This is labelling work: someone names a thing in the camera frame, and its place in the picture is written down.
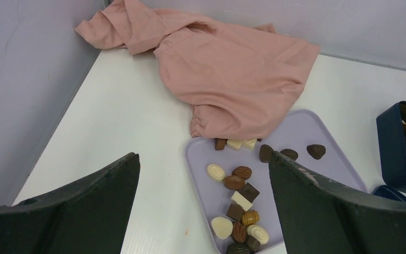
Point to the dark blue chocolate box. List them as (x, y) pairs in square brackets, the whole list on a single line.
[(391, 131)]

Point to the dark leaf oval chocolate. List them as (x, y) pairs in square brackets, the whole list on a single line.
[(290, 153)]

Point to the lilac plastic tray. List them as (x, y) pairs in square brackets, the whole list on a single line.
[(298, 130)]

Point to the dark blue box lid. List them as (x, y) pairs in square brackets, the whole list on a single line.
[(386, 191)]

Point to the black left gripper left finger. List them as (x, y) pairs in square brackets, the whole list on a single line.
[(89, 215)]

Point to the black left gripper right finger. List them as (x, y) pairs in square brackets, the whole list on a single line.
[(320, 215)]

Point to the pink cloth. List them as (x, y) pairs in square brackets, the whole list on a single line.
[(239, 81)]

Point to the white heart chocolate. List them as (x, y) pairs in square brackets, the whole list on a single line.
[(222, 227)]

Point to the dark heart chocolate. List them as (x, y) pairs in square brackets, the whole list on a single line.
[(317, 151)]

